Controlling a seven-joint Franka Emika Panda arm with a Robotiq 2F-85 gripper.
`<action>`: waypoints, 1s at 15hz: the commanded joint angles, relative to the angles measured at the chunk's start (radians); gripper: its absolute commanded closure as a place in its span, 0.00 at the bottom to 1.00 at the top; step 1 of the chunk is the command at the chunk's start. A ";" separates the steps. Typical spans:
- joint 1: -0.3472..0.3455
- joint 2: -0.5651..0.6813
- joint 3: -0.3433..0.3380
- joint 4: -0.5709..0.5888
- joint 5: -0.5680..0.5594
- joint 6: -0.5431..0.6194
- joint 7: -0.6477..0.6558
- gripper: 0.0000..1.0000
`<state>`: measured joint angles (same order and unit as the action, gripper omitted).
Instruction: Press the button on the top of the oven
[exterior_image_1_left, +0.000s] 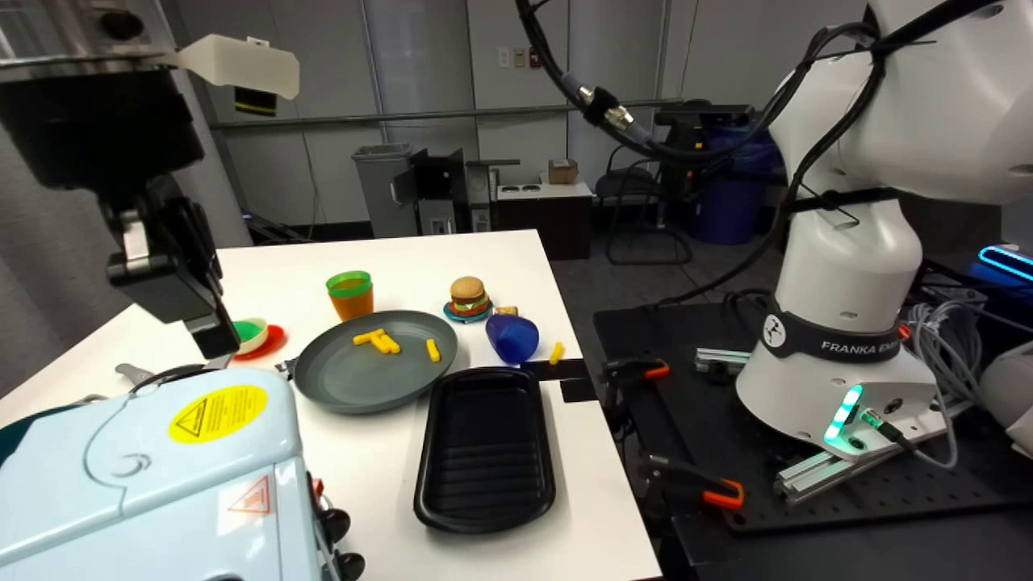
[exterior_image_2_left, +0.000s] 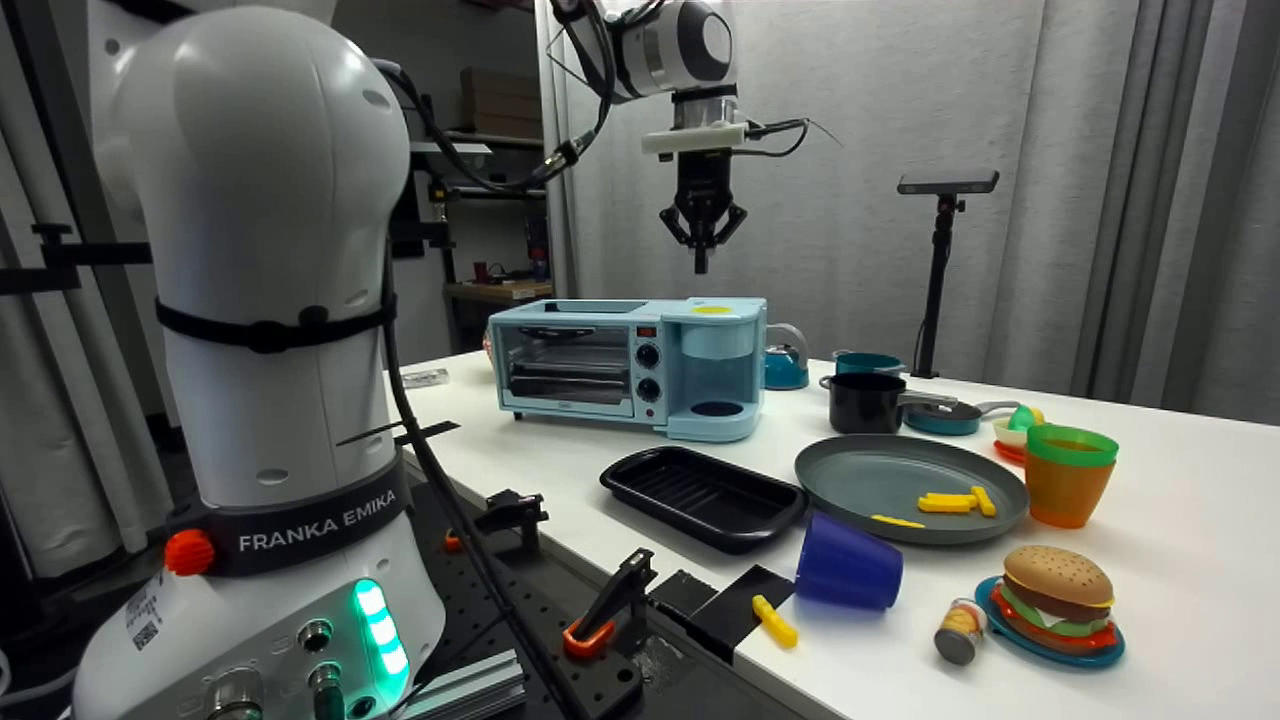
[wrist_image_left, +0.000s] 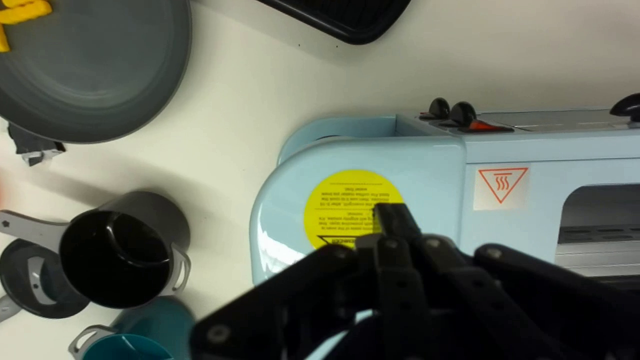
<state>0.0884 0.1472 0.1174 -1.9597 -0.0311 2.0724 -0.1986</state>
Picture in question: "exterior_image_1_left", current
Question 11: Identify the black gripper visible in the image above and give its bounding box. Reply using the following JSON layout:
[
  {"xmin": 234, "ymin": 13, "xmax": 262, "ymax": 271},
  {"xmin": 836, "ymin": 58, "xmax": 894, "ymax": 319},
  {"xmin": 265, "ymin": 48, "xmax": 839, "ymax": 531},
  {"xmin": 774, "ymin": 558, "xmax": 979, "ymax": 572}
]
[{"xmin": 0, "ymin": 65, "xmax": 243, "ymax": 360}]

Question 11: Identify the light blue toy oven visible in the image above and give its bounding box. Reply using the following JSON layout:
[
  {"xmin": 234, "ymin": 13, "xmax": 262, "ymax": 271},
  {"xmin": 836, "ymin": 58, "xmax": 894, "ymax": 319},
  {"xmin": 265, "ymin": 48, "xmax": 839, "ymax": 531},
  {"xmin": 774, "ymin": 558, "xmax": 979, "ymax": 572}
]
[{"xmin": 0, "ymin": 366, "xmax": 369, "ymax": 581}]

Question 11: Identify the grey curtain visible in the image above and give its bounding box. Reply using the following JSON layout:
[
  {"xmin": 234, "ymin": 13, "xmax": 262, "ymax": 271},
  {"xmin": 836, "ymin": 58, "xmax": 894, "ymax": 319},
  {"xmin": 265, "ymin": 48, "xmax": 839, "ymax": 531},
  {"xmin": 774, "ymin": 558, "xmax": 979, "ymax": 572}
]
[{"xmin": 0, "ymin": 69, "xmax": 251, "ymax": 398}]

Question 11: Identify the small red toy plate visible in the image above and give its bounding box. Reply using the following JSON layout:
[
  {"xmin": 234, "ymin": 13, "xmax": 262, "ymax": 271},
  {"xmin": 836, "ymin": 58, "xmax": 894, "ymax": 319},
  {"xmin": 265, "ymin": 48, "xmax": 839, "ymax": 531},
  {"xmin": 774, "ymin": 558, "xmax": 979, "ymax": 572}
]
[{"xmin": 234, "ymin": 324, "xmax": 291, "ymax": 366}]

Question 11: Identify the green plastic cup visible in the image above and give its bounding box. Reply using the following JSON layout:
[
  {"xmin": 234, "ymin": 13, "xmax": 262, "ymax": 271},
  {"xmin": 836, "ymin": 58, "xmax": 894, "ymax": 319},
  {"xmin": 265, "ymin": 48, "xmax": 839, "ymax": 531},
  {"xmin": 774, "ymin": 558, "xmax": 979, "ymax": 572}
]
[{"xmin": 322, "ymin": 267, "xmax": 377, "ymax": 304}]

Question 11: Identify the orange plastic cup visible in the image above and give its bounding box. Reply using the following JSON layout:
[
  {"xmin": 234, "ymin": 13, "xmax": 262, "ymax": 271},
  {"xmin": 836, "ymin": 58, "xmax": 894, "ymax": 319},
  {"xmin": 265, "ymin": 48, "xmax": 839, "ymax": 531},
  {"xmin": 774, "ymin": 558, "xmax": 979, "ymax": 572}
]
[{"xmin": 324, "ymin": 287, "xmax": 377, "ymax": 327}]

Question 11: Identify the grey round plate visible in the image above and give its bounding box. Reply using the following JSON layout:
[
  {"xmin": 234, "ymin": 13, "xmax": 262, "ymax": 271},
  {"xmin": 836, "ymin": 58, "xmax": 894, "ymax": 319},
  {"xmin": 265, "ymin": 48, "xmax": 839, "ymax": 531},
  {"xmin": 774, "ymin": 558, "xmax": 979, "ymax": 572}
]
[{"xmin": 291, "ymin": 305, "xmax": 460, "ymax": 420}]

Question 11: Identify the grey waste bin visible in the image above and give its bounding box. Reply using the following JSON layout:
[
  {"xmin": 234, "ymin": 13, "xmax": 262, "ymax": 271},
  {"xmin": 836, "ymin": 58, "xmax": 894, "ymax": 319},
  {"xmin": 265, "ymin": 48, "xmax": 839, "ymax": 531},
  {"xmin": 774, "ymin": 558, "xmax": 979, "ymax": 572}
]
[{"xmin": 351, "ymin": 143, "xmax": 426, "ymax": 240}]

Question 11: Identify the black machine stand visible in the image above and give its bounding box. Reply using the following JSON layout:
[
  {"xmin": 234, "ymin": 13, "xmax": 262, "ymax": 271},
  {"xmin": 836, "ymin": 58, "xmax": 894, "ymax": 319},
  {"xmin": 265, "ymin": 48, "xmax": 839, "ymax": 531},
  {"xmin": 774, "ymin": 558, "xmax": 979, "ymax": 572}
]
[{"xmin": 406, "ymin": 146, "xmax": 519, "ymax": 234}]

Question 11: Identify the small teal toy plate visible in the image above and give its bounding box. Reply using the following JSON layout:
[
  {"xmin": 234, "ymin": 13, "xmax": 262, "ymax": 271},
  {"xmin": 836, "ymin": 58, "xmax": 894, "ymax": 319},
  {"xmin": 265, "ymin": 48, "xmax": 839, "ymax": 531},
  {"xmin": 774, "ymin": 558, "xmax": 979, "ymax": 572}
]
[{"xmin": 440, "ymin": 299, "xmax": 497, "ymax": 327}]

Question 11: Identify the toy hamburger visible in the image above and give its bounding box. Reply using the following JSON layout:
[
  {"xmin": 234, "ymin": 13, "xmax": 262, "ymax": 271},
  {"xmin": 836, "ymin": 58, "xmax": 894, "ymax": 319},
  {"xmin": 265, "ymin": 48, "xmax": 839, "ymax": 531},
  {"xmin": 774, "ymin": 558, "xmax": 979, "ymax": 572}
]
[{"xmin": 448, "ymin": 273, "xmax": 492, "ymax": 319}]

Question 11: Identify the black ribbed plastic tray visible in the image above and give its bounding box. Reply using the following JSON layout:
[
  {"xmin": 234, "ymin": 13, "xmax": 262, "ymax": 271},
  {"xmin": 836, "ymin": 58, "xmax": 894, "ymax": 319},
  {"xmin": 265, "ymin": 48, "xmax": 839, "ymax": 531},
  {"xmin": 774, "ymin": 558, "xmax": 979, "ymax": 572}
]
[{"xmin": 411, "ymin": 366, "xmax": 558, "ymax": 538}]

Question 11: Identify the black low cabinet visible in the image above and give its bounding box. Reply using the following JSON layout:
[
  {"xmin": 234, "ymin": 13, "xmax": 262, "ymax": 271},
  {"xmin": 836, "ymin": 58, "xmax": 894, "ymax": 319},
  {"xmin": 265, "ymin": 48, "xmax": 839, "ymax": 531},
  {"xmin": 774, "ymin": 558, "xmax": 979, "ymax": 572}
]
[{"xmin": 487, "ymin": 173, "xmax": 597, "ymax": 264}]

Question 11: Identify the black tape strip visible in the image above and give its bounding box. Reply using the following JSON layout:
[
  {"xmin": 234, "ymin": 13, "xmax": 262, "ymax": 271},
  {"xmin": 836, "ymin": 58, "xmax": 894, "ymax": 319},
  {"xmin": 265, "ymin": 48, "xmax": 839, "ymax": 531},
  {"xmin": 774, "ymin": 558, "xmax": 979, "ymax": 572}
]
[{"xmin": 513, "ymin": 358, "xmax": 599, "ymax": 408}]

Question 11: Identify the black orange-tipped clamp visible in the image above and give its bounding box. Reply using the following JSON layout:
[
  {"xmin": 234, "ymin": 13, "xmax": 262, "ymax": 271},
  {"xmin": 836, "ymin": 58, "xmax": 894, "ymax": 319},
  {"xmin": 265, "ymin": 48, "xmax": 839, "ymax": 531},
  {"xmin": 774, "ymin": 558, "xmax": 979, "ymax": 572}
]
[
  {"xmin": 631, "ymin": 448, "xmax": 750, "ymax": 515},
  {"xmin": 604, "ymin": 355, "xmax": 675, "ymax": 391}
]

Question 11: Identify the blue barrel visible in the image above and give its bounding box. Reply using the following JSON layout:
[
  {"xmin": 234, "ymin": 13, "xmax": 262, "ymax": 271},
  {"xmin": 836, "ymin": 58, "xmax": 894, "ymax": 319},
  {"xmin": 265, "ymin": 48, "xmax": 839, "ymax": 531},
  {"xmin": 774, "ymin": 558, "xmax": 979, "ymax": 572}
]
[{"xmin": 688, "ymin": 111, "xmax": 788, "ymax": 248}]

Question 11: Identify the black perforated base board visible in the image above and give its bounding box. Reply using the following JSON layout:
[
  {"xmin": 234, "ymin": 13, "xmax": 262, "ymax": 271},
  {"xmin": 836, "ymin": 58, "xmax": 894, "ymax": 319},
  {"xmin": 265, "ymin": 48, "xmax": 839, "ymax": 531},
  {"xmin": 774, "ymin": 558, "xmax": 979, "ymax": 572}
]
[{"xmin": 590, "ymin": 299, "xmax": 1033, "ymax": 538}]

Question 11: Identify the blue-lit black device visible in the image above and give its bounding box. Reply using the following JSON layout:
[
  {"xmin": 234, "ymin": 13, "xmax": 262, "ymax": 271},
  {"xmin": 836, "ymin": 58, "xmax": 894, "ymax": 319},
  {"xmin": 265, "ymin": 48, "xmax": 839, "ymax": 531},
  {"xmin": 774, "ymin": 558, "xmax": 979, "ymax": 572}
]
[{"xmin": 965, "ymin": 241, "xmax": 1033, "ymax": 316}]

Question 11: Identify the black overhead cable hose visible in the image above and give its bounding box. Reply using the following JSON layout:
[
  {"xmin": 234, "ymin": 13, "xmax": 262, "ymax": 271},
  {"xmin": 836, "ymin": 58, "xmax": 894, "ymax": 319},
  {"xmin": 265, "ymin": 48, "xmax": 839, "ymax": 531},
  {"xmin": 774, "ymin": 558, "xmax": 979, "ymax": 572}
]
[{"xmin": 513, "ymin": 0, "xmax": 896, "ymax": 163}]

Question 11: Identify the black wire frame chair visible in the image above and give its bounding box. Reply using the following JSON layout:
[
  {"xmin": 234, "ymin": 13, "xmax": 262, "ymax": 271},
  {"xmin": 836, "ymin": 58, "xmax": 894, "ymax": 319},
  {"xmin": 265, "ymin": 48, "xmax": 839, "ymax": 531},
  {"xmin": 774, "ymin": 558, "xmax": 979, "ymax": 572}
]
[{"xmin": 595, "ymin": 143, "xmax": 696, "ymax": 267}]

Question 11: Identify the short aluminium rail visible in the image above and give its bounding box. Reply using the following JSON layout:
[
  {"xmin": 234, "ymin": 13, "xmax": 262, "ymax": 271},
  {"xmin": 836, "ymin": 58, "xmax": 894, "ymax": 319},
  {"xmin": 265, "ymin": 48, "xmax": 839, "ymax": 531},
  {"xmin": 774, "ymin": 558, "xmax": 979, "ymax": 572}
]
[{"xmin": 691, "ymin": 341, "xmax": 756, "ymax": 381}]

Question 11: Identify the long aluminium rail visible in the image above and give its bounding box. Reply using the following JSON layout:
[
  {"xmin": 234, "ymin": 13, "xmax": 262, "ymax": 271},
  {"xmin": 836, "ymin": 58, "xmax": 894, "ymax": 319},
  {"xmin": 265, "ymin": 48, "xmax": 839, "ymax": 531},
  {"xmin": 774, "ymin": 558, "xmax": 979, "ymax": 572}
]
[{"xmin": 771, "ymin": 413, "xmax": 970, "ymax": 509}]

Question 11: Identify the grey cable bundle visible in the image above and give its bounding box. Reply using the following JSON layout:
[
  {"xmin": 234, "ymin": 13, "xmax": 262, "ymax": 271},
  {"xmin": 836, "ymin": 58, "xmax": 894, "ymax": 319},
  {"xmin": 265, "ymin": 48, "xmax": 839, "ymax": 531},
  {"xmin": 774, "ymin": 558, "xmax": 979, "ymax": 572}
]
[{"xmin": 896, "ymin": 295, "xmax": 998, "ymax": 474}]

